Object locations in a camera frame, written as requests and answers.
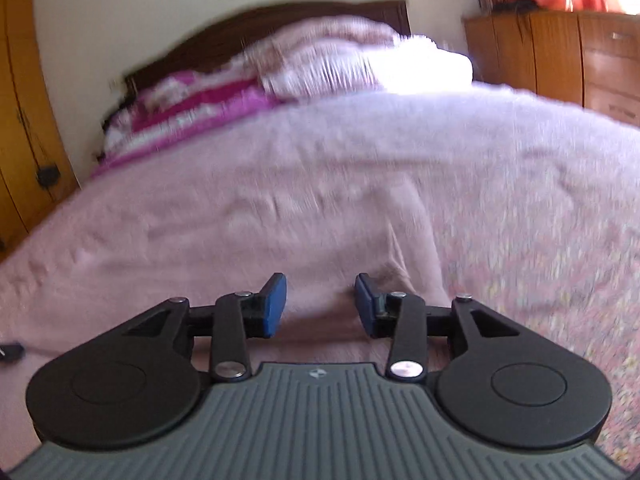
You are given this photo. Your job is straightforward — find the black item on dresser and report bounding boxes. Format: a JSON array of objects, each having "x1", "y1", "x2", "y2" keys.
[{"x1": 491, "y1": 0, "x2": 539, "y2": 14}]

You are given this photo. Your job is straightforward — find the orange wooden wardrobe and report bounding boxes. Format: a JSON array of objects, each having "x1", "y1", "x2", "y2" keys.
[{"x1": 0, "y1": 0, "x2": 78, "y2": 258}]

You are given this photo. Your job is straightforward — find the pink checkered ruffled duvet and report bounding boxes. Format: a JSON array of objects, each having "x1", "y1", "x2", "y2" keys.
[{"x1": 230, "y1": 15, "x2": 473, "y2": 101}]

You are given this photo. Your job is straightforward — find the pink knitted sweater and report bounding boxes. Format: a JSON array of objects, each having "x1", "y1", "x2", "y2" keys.
[{"x1": 1, "y1": 160, "x2": 448, "y2": 360}]

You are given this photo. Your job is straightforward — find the black bag on wardrobe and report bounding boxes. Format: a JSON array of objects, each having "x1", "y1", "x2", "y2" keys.
[{"x1": 36, "y1": 165, "x2": 61, "y2": 190}]

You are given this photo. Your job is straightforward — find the wooden dresser with drawers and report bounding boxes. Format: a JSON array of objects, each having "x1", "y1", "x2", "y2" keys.
[{"x1": 462, "y1": 11, "x2": 639, "y2": 127}]

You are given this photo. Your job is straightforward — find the black clothes beside bed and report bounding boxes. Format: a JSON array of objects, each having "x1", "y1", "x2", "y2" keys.
[{"x1": 101, "y1": 94, "x2": 136, "y2": 132}]

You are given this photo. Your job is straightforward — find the pink floral bedspread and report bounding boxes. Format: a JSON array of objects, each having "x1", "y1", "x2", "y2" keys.
[{"x1": 1, "y1": 85, "x2": 639, "y2": 468}]

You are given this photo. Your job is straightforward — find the dark wooden headboard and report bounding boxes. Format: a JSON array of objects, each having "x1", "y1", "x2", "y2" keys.
[{"x1": 122, "y1": 0, "x2": 411, "y2": 96}]

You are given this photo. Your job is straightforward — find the magenta white striped quilt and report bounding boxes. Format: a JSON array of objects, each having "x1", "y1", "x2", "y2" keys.
[{"x1": 92, "y1": 70, "x2": 281, "y2": 177}]

